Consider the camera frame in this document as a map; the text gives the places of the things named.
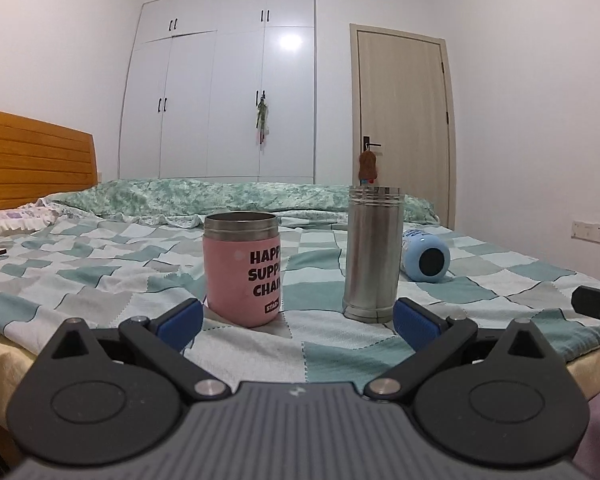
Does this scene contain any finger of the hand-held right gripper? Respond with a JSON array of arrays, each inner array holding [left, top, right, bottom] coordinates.
[[571, 285, 600, 352]]

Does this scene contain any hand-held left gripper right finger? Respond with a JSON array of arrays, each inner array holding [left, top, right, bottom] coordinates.
[[364, 297, 571, 403]]

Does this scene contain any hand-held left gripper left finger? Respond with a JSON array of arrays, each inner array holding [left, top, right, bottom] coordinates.
[[37, 298, 233, 403]]

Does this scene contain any light blue cup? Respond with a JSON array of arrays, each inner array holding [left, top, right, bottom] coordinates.
[[400, 227, 452, 282]]

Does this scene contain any pink cup with black print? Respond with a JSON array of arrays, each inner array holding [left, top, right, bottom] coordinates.
[[202, 212, 282, 329]]

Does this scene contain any tall stainless steel flask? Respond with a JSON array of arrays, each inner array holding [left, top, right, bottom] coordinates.
[[342, 185, 405, 323]]

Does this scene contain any checkered bedsheet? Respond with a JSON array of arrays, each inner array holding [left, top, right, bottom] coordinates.
[[0, 209, 600, 386]]

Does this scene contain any green floral quilt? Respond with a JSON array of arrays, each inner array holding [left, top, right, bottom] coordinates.
[[54, 178, 439, 227]]

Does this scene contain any brown plush toy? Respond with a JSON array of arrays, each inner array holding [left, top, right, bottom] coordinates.
[[357, 146, 379, 185]]

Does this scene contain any yellow mattress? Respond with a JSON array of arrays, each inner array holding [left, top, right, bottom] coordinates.
[[0, 322, 40, 468]]

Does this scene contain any floral pillow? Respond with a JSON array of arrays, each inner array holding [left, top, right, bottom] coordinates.
[[0, 199, 77, 241]]

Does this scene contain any beige door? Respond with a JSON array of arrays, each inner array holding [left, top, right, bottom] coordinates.
[[349, 23, 456, 229]]

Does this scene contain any hanging ornament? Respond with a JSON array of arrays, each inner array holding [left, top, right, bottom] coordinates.
[[253, 91, 271, 147]]

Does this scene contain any wooden headboard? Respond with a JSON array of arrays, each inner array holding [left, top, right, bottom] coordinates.
[[0, 107, 99, 214]]

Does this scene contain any white wardrobe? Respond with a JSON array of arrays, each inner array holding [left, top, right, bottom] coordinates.
[[117, 0, 317, 186]]

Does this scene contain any wall socket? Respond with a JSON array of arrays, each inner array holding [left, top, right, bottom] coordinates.
[[571, 219, 600, 245]]

